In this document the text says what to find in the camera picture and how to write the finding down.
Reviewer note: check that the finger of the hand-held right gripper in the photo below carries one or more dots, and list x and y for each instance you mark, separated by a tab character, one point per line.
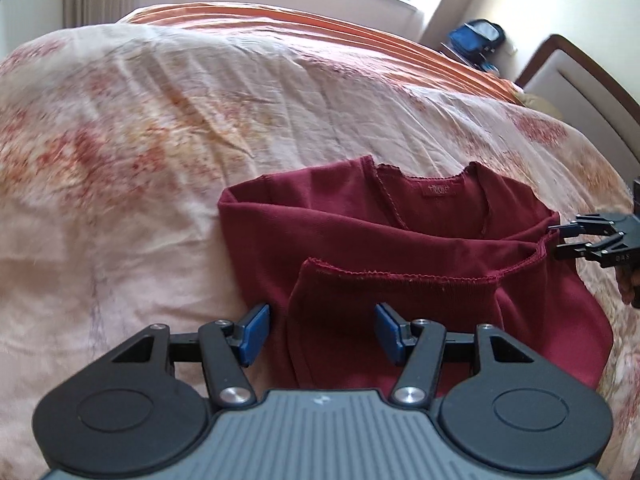
582	251
580	226

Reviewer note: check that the person's right hand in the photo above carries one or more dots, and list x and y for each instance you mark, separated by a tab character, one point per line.
627	285

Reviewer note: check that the yellow-green pillow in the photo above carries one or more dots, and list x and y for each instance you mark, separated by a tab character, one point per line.
542	103

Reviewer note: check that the orange striped bedspread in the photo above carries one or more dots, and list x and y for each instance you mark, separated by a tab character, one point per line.
320	22

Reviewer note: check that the dark red long-sleeve sweater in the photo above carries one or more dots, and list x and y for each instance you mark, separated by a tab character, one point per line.
400	240

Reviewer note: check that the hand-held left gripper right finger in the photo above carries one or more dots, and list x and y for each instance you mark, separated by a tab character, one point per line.
389	332

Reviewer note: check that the wooden padded headboard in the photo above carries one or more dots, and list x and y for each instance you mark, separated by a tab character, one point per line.
585	90

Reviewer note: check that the dark wooden nightstand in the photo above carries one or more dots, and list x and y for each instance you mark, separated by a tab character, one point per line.
462	57

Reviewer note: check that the blue backpack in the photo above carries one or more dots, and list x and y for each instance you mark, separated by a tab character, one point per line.
475	37

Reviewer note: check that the small blue object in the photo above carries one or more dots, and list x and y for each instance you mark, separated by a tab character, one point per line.
491	67

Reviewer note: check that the floral beige duvet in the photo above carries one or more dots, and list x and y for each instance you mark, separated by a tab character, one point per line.
150	160

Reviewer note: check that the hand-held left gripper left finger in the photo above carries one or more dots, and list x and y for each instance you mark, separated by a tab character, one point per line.
254	332

